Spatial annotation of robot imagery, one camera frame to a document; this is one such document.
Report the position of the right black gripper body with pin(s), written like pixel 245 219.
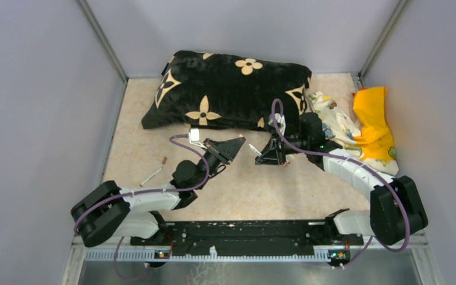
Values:
pixel 279 154

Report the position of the black floral pillow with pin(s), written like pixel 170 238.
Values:
pixel 221 91

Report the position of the yellow cloth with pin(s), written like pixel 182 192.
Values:
pixel 375 140

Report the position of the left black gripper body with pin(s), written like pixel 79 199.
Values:
pixel 215 151

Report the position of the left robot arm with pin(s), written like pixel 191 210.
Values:
pixel 113 211

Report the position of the aluminium frame rail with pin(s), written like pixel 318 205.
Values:
pixel 370 263

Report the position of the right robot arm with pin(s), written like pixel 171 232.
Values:
pixel 396 210

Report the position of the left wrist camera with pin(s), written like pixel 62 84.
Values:
pixel 194 136

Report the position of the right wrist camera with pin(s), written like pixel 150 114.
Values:
pixel 278 121

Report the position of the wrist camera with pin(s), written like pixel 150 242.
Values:
pixel 278 121
pixel 194 136

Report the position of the white pen brown cap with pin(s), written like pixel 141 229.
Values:
pixel 154 174

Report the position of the white patterned cloth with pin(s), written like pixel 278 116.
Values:
pixel 339 127

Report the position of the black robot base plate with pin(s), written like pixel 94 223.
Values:
pixel 247 238

